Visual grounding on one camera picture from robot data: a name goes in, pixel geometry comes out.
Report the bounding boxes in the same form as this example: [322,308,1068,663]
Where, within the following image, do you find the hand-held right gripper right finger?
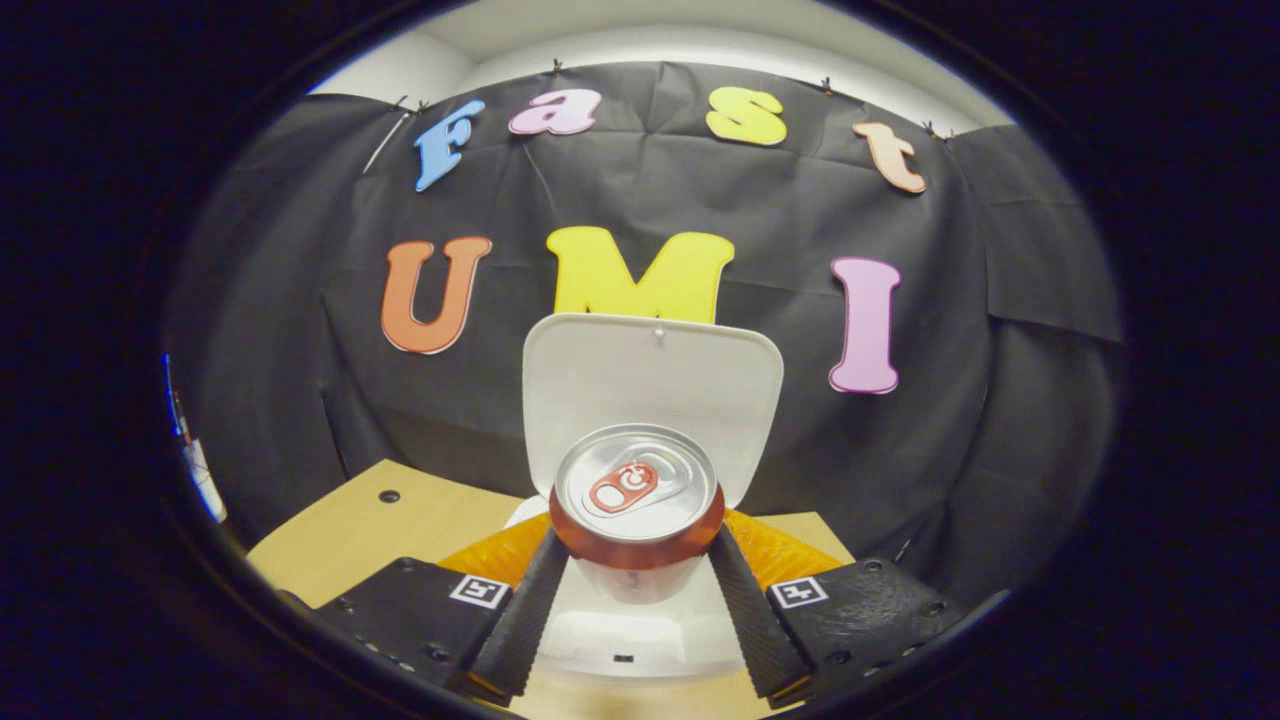
[708,508,969,709]

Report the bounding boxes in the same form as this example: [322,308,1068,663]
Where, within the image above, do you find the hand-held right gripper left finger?
[315,510,571,701]

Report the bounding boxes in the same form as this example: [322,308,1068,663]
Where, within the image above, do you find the red pop can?
[548,423,727,573]

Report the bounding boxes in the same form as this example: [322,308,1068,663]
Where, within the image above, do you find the white desktop garbage bin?
[505,313,785,686]

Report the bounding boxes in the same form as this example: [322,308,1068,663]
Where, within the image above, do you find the wooden desktop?
[245,458,856,720]

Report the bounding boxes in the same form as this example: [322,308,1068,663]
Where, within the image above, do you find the black backdrop cloth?
[165,62,1126,601]

